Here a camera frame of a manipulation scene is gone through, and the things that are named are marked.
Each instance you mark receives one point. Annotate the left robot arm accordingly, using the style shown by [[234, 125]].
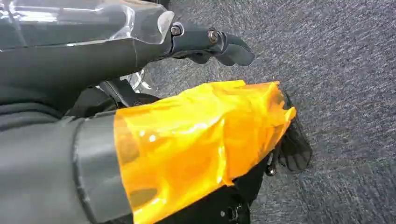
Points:
[[24, 111]]

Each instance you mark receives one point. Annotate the black robot leg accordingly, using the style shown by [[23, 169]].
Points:
[[235, 204]]

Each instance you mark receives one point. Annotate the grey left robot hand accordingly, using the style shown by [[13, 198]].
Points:
[[173, 145]]

